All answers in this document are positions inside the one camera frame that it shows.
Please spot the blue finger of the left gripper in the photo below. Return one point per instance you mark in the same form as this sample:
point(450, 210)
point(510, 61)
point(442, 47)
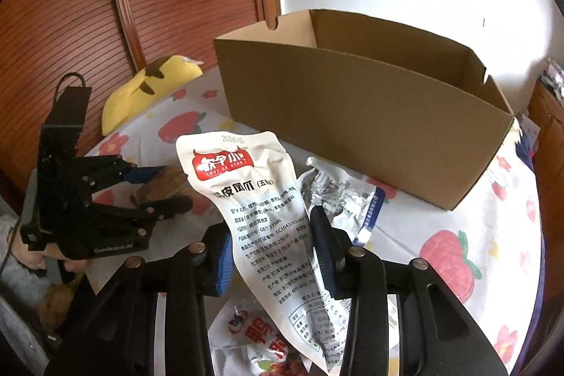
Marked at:
point(105, 171)

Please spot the silver blue snack bag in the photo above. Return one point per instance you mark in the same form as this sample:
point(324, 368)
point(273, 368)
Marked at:
point(349, 203)

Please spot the white chicken feet snack bag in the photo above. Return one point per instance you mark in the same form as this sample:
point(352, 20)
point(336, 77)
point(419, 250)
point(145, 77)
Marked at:
point(252, 182)

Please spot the wooden side cabinet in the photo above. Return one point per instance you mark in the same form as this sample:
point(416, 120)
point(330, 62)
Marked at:
point(547, 114)

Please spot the strawberry flower print sheet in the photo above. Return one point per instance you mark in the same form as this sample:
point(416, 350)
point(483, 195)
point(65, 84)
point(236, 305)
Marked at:
point(488, 250)

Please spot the yellow plush toy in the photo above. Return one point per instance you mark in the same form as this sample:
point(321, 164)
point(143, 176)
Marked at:
point(159, 78)

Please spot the clear grain bar packet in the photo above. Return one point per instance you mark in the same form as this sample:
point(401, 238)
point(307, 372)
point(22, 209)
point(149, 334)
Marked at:
point(168, 193)

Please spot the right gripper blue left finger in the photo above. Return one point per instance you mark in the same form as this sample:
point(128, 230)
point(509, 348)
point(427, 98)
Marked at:
point(211, 262)

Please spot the white red duck snack bag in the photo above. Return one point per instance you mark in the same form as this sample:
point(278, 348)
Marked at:
point(255, 340)

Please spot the brown cardboard box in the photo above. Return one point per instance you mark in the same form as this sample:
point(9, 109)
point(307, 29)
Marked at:
point(405, 106)

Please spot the wooden wardrobe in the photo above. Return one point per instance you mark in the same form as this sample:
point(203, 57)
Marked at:
point(106, 41)

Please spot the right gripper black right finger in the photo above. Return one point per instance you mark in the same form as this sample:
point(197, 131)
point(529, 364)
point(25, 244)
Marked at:
point(341, 271)

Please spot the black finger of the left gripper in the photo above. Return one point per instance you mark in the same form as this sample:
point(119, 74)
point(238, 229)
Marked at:
point(114, 221)

